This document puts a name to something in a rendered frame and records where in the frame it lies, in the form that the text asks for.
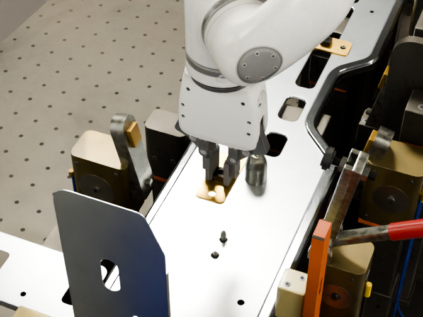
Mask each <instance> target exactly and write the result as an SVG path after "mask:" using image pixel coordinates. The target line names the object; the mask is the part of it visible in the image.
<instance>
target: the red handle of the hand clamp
mask: <svg viewBox="0 0 423 317"><path fill-rule="evenodd" d="M413 238H423V219H419V220H410V221H401V222H395V223H390V224H389V225H382V226H373V227H367V228H358V229H353V230H344V231H339V232H338V234H337V237H336V240H335V242H334V244H333V247H338V246H343V245H354V244H359V243H369V242H379V241H385V240H392V241H397V240H407V239H413Z"/></svg>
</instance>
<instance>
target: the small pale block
mask: <svg viewBox="0 0 423 317"><path fill-rule="evenodd" d="M306 284H307V274H306V273H303V272H299V271H297V270H293V269H290V268H286V269H285V271H284V272H283V275H282V277H281V279H280V282H279V284H278V286H277V291H276V306H275V317H302V316H303V306H304V300H305V290H306Z"/></svg>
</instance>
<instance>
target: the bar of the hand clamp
mask: <svg viewBox="0 0 423 317"><path fill-rule="evenodd" d="M334 150H335V148H334V147H330V148H326V150H325V153H324V155H323V157H322V160H321V163H320V166H322V167H321V169H322V170H325V171H326V170H327V169H330V167H331V165H334V166H336V167H338V170H337V171H339V172H342V173H341V176H340V178H339V181H338V183H337V186H336V189H335V191H334V194H333V197H332V199H331V202H330V204H329V207H328V210H327V212H326V215H325V218H324V220H326V221H330V222H332V228H331V233H330V241H329V248H330V249H332V247H333V244H334V242H335V240H336V237H337V234H338V232H339V230H340V227H341V225H342V222H343V220H344V217H345V215H346V213H347V210H348V207H349V205H350V203H351V200H352V198H353V196H354V193H355V190H356V188H357V186H358V183H359V180H361V181H364V182H366V180H367V179H369V180H371V181H375V179H376V176H377V173H375V172H372V171H370V170H371V167H369V166H367V165H366V163H367V161H368V159H369V154H368V153H365V152H362V151H359V150H356V149H354V148H352V149H351V152H350V154H349V157H348V158H347V157H344V156H343V157H342V159H340V158H337V157H335V155H336V151H334Z"/></svg>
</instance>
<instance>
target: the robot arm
mask: <svg viewBox="0 0 423 317"><path fill-rule="evenodd" d="M354 2H355V0H184V23H185V52H186V66H185V69H184V74H183V79H182V83H181V90H180V95H179V111H178V118H179V119H178V121H177V122H176V124H175V126H174V127H175V129H176V130H177V131H179V132H181V133H182V134H184V135H186V136H189V139H190V140H191V141H192V142H193V143H194V144H195V145H196V146H197V147H198V153H199V154H200V155H201V156H202V161H203V169H205V180H208V181H209V180H212V178H213V173H214V171H215V169H216V168H217V166H219V165H220V146H219V145H218V144H221V145H225V146H227V147H228V156H227V158H226V160H225V161H224V164H223V184H224V185H225V186H229V185H230V183H231V181H232V179H233V178H235V179H236V178H237V177H238V175H239V173H240V160H242V159H244V158H246V157H248V156H250V155H266V154H267V152H268V150H269V148H270V145H269V142H268V139H267V137H266V134H265V131H266V128H267V125H268V99H267V92H266V83H265V81H268V80H270V79H272V78H273V77H275V76H277V75H278V74H280V73H282V72H283V71H284V70H286V69H287V68H289V67H291V66H292V65H293V64H295V63H296V62H297V61H299V60H300V59H301V58H303V57H304V56H306V54H308V53H309V52H311V51H312V50H313V49H314V48H315V47H317V46H318V45H320V44H321V43H322V42H323V41H324V40H325V39H326V38H328V37H329V36H330V35H331V34H332V33H333V32H334V31H335V30H336V29H337V28H338V26H339V25H340V24H341V23H342V22H343V20H344V18H345V17H346V16H347V14H348V12H349V11H350V9H351V8H352V6H353V4H354Z"/></svg>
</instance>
